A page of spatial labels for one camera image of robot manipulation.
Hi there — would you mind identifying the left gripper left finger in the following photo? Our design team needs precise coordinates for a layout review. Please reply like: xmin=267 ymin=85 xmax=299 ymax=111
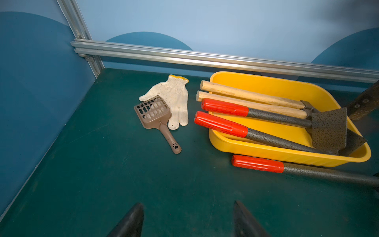
xmin=107 ymin=202 xmax=145 ymax=237

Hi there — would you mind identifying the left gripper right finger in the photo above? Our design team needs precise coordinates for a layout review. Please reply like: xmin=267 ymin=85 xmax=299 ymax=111
xmin=233 ymin=200 xmax=270 ymax=237

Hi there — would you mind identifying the wooden handle hoe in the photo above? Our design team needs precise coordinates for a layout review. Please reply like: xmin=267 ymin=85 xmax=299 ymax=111
xmin=200 ymin=80 xmax=318 ymax=112
xmin=196 ymin=91 xmax=308 ymax=119

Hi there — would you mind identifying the red handle tool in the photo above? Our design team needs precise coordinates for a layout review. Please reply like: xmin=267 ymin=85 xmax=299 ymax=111
xmin=232 ymin=155 xmax=379 ymax=192
xmin=194 ymin=111 xmax=367 ymax=156
xmin=201 ymin=98 xmax=347 ymax=151

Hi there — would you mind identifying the small brown slotted scoop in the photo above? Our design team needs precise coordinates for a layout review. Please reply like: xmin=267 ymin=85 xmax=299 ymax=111
xmin=133 ymin=95 xmax=182 ymax=154

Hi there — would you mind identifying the white knitted work glove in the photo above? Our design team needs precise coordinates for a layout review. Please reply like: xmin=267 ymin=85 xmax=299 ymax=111
xmin=139 ymin=75 xmax=189 ymax=130

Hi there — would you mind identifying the rear aluminium frame bar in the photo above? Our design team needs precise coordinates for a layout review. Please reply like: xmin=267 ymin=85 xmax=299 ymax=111
xmin=71 ymin=39 xmax=379 ymax=84

